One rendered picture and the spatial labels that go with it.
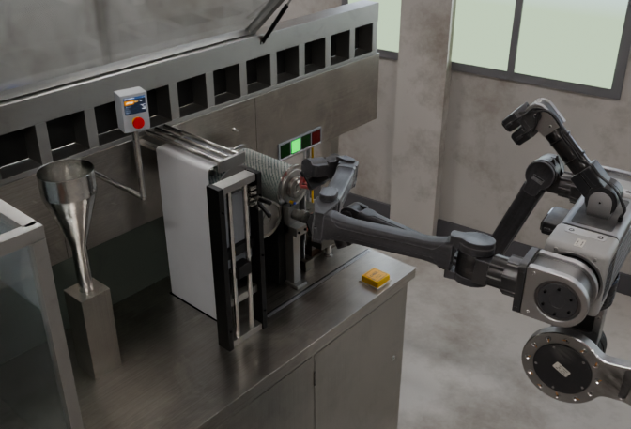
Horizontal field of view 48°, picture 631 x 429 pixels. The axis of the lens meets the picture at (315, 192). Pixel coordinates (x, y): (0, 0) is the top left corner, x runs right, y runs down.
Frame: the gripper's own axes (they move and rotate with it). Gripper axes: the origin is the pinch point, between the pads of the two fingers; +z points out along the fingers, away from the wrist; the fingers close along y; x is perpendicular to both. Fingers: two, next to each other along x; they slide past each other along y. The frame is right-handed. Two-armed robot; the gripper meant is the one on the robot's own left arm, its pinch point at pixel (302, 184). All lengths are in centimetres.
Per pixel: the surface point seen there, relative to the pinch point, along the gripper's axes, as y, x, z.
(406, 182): 175, -16, 129
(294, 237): -4.8, -13.5, 11.4
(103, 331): -72, -11, 19
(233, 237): -37.4, -5.6, -7.8
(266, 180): -6.2, 7.0, 8.1
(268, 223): -12.5, -5.7, 10.0
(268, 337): -30.6, -36.7, 13.3
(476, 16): 189, 43, 37
